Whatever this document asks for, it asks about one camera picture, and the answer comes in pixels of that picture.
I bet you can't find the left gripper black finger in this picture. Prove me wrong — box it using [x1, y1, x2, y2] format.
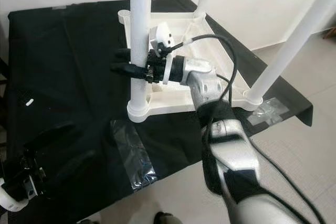
[26, 123, 77, 154]
[52, 151, 96, 183]

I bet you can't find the white plastic children table top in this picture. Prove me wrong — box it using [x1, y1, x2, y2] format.
[118, 10, 263, 124]

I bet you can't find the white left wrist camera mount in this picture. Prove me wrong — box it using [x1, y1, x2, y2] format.
[0, 190, 35, 213]

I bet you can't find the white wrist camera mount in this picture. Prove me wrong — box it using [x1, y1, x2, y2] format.
[0, 190, 35, 213]
[150, 22, 175, 86]

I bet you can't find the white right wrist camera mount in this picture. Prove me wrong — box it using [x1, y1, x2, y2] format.
[150, 22, 175, 86]

